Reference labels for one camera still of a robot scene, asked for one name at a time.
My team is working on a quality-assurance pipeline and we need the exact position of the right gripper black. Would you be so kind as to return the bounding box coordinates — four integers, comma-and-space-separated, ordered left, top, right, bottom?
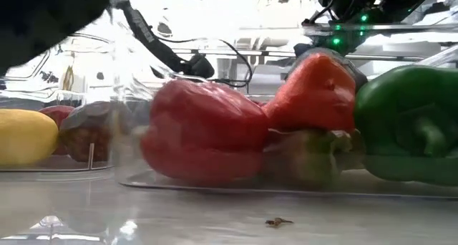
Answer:
293, 32, 362, 58

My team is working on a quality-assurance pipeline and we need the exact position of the clear plastic basket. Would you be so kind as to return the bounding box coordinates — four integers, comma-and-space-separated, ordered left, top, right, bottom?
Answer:
0, 33, 119, 173
107, 0, 458, 200

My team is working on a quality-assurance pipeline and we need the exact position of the green bell pepper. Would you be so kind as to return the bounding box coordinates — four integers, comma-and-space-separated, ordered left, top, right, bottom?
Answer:
353, 64, 458, 187

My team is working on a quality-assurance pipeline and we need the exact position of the yellow lemon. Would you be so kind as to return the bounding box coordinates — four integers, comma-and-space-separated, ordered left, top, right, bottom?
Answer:
0, 108, 60, 168

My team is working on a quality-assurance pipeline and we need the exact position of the small brown dried stem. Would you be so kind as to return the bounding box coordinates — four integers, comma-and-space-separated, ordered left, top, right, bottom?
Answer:
265, 217, 295, 228

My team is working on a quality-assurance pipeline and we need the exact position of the dark red chili pepper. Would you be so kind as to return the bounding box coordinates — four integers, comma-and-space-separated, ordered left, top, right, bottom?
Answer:
263, 128, 366, 189

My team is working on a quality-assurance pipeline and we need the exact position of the dark brown round fruit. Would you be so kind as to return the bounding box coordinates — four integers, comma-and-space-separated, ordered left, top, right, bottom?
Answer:
59, 100, 112, 163

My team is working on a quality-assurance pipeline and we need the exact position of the black ceiling fixture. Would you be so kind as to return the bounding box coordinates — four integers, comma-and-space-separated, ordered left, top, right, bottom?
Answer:
156, 21, 173, 37

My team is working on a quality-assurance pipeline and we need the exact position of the red bell pepper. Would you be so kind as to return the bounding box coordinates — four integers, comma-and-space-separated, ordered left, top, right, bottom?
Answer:
140, 78, 270, 187

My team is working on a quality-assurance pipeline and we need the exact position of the black cable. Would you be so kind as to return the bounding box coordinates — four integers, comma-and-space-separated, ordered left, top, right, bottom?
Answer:
210, 39, 253, 95

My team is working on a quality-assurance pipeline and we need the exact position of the orange-red bell pepper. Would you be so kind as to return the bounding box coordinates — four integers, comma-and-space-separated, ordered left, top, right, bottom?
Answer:
262, 52, 358, 133

